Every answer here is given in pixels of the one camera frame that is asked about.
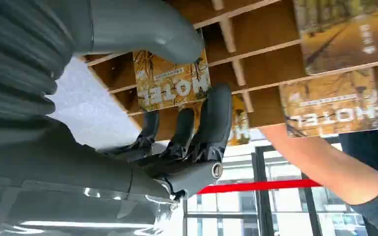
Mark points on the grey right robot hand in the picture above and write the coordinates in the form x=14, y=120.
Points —
x=62, y=182

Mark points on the ribbed grey right arm sleeve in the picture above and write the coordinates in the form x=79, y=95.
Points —
x=16, y=58

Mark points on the red barrier belt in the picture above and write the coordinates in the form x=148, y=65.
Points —
x=260, y=186

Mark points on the wooden card box with dividers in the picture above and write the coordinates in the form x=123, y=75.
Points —
x=267, y=65

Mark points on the person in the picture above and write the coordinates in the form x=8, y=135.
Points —
x=375, y=143

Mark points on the tree-lined road print card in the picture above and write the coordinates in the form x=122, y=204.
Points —
x=345, y=39

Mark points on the black window frame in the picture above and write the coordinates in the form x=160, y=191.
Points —
x=262, y=195

